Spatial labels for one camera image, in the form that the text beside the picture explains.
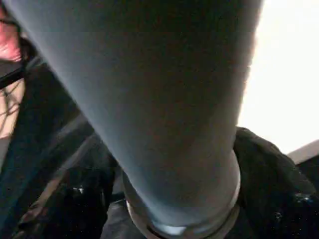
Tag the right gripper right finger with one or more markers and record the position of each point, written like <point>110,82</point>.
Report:
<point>271,194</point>

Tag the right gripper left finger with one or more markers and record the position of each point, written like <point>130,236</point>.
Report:
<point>74,199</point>

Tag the white plastic table top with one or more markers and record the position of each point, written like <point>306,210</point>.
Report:
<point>281,74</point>

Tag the white plastic table leg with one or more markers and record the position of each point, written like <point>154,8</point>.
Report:
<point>149,99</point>

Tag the black plastic sheet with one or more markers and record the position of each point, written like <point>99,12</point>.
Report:
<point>37,129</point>

